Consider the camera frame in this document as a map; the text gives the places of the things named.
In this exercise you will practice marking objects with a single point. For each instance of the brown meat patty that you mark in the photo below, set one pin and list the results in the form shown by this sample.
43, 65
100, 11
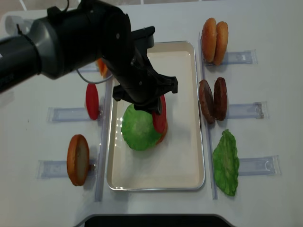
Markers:
220, 99
206, 101

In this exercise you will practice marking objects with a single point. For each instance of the sesame bun top right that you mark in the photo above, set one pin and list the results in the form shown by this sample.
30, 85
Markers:
221, 42

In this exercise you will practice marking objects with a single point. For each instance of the clear holder rail patties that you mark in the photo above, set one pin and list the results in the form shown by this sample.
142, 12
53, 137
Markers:
256, 110

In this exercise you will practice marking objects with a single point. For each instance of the clear holder rail lettuce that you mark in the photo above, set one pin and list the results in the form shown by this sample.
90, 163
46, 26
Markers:
260, 166

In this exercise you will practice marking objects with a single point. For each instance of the right brown meat patty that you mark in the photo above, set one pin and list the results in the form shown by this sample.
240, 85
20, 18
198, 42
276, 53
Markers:
220, 99

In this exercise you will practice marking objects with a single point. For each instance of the left brown meat patty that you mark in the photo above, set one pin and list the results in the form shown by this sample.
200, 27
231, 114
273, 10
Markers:
206, 101

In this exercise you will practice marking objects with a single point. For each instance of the red tomato slice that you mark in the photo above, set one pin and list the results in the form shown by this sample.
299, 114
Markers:
92, 101
159, 120

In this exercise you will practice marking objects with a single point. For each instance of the clear holder rail tomato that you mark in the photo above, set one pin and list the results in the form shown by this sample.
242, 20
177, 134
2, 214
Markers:
78, 114

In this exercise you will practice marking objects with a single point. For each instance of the clear holder rail buns right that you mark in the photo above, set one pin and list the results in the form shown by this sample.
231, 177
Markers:
244, 57

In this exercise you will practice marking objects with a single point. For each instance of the sesame bun top left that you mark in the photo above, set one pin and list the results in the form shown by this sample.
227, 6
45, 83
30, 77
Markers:
208, 39

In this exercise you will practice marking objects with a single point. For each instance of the clear holder rail bun left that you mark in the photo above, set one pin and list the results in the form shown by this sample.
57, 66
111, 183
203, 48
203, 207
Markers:
51, 169

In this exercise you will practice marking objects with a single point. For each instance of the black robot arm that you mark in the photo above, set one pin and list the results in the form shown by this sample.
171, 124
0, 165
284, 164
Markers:
65, 41

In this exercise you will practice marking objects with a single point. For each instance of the standing green lettuce leaf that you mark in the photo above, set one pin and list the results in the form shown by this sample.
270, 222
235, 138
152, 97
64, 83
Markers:
226, 164

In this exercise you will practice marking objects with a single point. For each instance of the sesame bun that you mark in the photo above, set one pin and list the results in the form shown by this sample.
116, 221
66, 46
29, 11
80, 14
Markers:
208, 39
221, 42

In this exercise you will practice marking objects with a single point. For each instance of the bottom bun slice on tray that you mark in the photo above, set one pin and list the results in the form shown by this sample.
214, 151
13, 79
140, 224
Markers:
163, 134

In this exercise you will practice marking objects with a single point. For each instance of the clear holder rail cheese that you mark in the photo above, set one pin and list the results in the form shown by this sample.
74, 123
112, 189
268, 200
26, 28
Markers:
93, 67

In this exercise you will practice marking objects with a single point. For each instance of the white rectangular metal tray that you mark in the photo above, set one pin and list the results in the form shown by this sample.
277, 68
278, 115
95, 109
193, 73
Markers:
177, 163

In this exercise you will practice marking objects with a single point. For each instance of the right orange cheese slice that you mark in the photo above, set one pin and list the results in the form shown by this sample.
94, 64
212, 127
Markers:
102, 68

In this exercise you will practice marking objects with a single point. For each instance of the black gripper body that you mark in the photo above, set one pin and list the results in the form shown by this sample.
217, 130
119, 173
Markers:
125, 55

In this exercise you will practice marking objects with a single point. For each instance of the green lettuce leaf on bun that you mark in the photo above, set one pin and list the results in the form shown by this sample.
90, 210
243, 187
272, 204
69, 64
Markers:
138, 130

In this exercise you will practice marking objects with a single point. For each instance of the bun slice standing front left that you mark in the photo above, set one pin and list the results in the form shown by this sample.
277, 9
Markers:
78, 160

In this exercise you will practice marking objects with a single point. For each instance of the black robot base front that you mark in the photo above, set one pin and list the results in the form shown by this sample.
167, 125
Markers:
163, 220

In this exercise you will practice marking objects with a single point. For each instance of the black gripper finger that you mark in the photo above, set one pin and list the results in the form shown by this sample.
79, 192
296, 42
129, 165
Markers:
156, 106

